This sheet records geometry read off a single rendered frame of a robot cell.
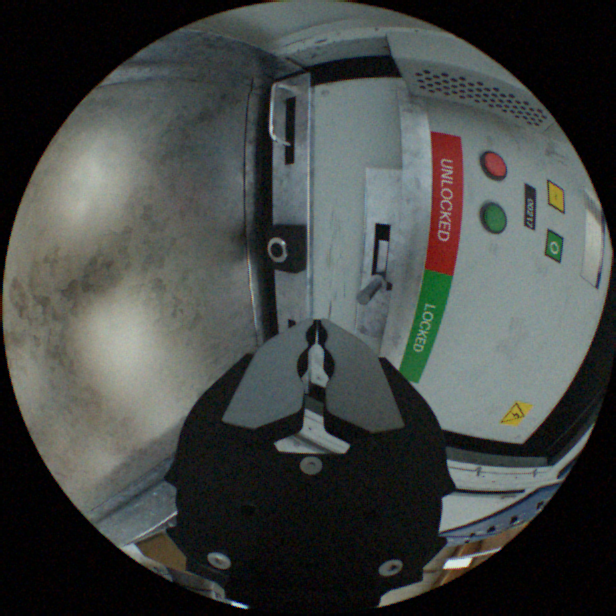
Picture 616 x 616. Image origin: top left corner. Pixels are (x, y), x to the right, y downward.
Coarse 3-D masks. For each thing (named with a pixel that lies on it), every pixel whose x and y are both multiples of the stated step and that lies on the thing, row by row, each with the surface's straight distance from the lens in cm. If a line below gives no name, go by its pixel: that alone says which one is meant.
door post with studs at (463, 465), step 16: (304, 416) 44; (320, 416) 41; (320, 432) 45; (448, 448) 46; (448, 464) 44; (464, 464) 44; (480, 464) 46; (496, 464) 51; (512, 464) 55; (528, 464) 59; (544, 464) 64; (464, 480) 51; (480, 480) 52; (496, 480) 54; (512, 480) 58; (528, 480) 63
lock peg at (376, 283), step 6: (372, 276) 26; (378, 276) 26; (372, 282) 25; (378, 282) 25; (384, 282) 26; (366, 288) 23; (372, 288) 23; (378, 288) 25; (384, 288) 26; (390, 288) 26; (360, 294) 22; (366, 294) 22; (372, 294) 23; (360, 300) 22; (366, 300) 22
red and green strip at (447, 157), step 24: (432, 144) 26; (456, 144) 26; (456, 168) 25; (432, 192) 25; (456, 192) 25; (432, 216) 24; (456, 216) 25; (432, 240) 25; (456, 240) 25; (432, 264) 25; (432, 288) 26; (432, 312) 27; (432, 336) 28; (408, 360) 31
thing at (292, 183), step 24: (312, 96) 32; (288, 120) 32; (312, 120) 31; (312, 144) 29; (288, 168) 30; (312, 168) 29; (288, 192) 30; (312, 192) 28; (288, 216) 30; (312, 216) 28; (312, 240) 29; (312, 264) 30; (288, 288) 32; (312, 288) 31; (288, 312) 34; (312, 312) 33; (312, 384) 43
